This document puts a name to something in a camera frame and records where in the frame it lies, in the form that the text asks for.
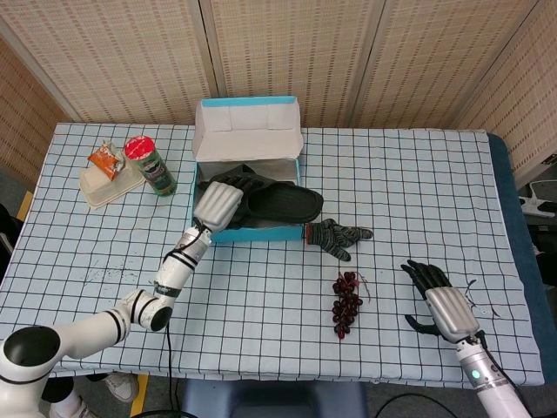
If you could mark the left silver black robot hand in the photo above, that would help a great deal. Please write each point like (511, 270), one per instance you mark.
(217, 206)

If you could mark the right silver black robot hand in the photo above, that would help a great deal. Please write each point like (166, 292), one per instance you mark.
(452, 311)

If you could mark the teal cardboard shoe box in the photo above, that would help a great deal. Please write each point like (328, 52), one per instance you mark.
(243, 139)

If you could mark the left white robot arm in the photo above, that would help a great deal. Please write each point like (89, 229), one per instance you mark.
(87, 326)

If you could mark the green chips can red lid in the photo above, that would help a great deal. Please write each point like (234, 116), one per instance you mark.
(156, 174)

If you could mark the dark red grape bunch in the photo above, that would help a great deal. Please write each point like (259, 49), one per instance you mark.
(346, 305)

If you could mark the blue checkered tablecloth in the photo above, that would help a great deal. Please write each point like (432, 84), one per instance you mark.
(261, 313)

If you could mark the grey striped knit glove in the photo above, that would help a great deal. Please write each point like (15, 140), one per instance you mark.
(330, 235)

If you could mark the orange snack packet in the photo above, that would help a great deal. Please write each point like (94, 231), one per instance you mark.
(106, 159)

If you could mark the bamboo folding screen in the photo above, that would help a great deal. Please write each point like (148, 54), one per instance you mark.
(283, 52)

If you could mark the blue padded chair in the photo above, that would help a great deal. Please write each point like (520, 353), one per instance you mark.
(270, 400)

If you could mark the white sneaker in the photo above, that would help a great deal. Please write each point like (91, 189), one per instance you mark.
(119, 385)
(71, 409)

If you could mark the black bulky object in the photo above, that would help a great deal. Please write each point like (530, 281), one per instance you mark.
(6, 226)

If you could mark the black trouser leg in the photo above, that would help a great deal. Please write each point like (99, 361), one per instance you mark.
(58, 389)

